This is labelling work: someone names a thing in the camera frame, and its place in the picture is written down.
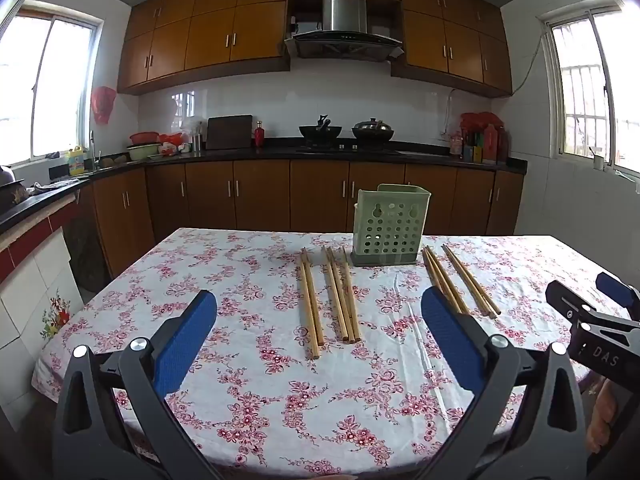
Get black wok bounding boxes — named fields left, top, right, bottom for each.
left=299, top=115, right=343, bottom=142

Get green perforated chopstick holder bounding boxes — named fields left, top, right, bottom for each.
left=351, top=183, right=432, bottom=267

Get large red plastic bag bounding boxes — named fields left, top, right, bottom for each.
left=459, top=111, right=509, bottom=163

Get wooden chopstick pair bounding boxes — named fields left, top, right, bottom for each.
left=426, top=247, right=472, bottom=316
left=340, top=246, right=356, bottom=345

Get sliding glass window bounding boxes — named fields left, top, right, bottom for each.
left=0, top=2, right=105, bottom=168
left=542, top=2, right=640, bottom=181

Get black gas stove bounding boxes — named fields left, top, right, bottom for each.
left=295, top=143, right=402, bottom=155

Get dark pot with lid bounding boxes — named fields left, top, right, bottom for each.
left=351, top=118, right=395, bottom=142

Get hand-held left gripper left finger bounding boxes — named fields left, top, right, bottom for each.
left=52, top=289, right=217, bottom=480

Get hanging red plastic bag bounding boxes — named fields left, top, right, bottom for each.
left=91, top=86, right=117, bottom=125

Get black kitchen countertop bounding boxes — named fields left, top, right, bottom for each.
left=0, top=137, right=529, bottom=233

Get steel range hood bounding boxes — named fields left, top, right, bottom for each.
left=283, top=0, right=404, bottom=64

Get brown wall cabinets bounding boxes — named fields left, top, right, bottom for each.
left=117, top=0, right=514, bottom=99

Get dark cutting board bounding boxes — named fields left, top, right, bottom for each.
left=205, top=115, right=254, bottom=150

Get person's right hand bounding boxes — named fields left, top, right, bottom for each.
left=587, top=379, right=624, bottom=456

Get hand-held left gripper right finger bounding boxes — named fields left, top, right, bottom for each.
left=421, top=287, right=589, bottom=480

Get white wall cable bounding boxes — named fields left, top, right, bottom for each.
left=509, top=35, right=547, bottom=96

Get red floral white tablecloth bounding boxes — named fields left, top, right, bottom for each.
left=31, top=227, right=636, bottom=480

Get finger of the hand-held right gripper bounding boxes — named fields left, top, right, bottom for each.
left=545, top=280, right=640, bottom=346
left=595, top=272, right=640, bottom=319

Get pale green basin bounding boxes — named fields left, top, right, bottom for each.
left=126, top=144, right=163, bottom=161

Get brown base cabinets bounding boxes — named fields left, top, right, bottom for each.
left=92, top=157, right=524, bottom=281

